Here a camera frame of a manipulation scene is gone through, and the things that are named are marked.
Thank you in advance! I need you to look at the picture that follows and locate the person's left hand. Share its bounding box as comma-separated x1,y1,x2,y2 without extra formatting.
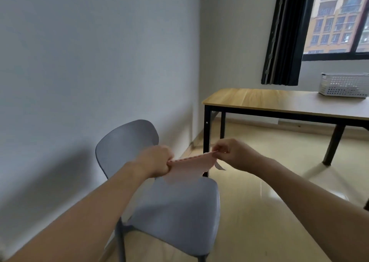
133,145,175,179

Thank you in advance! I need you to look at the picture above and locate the person's right hand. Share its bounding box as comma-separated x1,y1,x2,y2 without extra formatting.
212,139,267,174

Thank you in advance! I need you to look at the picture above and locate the pink towel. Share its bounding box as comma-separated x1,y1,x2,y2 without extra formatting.
166,151,227,185

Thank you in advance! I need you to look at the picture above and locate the white plastic basket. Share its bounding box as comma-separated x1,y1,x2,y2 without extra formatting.
318,72,369,99

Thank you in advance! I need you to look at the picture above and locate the person's left forearm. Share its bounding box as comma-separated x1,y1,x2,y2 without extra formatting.
7,161,158,262

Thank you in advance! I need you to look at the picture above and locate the person's right forearm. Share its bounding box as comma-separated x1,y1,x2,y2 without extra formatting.
253,157,369,262

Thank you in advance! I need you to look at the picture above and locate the grey plastic chair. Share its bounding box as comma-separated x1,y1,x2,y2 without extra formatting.
95,119,221,262

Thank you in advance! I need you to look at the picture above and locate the wooden table with black legs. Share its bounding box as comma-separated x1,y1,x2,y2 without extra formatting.
201,88,369,178

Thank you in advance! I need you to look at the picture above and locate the wide dark curtain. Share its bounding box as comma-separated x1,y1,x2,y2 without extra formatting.
261,0,318,86

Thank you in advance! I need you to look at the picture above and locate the black framed window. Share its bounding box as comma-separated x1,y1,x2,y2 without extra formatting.
302,0,369,62

